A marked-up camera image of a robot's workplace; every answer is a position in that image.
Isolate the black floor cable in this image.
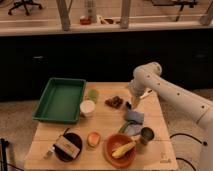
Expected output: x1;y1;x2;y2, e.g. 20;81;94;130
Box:
169;132;208;171

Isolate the office chair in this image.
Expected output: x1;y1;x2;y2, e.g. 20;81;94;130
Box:
8;0;43;16

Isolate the white handled brush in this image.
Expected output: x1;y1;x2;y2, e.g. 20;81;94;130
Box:
125;88;152;109

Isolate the yellow corn cob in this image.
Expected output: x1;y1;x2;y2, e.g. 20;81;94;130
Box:
112;141;136;159

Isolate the orange bowl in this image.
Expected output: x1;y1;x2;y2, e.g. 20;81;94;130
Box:
103;133;136;168

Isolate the orange fruit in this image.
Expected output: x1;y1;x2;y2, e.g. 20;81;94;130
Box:
87;132;101;147

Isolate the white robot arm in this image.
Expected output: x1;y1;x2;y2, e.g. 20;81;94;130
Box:
128;62;213;171

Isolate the metal cup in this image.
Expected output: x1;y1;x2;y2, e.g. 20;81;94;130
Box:
140;127;154;145

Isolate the grey cloth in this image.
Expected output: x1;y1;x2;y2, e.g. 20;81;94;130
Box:
124;124;142;136

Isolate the white cup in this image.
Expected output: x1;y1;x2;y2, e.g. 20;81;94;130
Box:
80;100;95;117

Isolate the green plastic tray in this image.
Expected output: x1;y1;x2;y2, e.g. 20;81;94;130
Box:
33;78;86;124

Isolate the dark red grape bunch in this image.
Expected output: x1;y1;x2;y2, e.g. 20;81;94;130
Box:
105;96;123;109

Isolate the green cup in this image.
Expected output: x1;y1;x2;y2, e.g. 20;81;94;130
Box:
87;89;99;103

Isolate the wooden block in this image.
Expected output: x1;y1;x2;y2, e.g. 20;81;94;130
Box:
55;136;80;158

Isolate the red object on shelf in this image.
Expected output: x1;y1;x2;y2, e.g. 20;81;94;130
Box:
79;16;92;25

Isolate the black bowl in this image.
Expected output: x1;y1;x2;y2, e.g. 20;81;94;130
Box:
54;133;82;162

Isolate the green vegetable stem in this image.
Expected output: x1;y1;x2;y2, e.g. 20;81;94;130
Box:
118;121;132;133

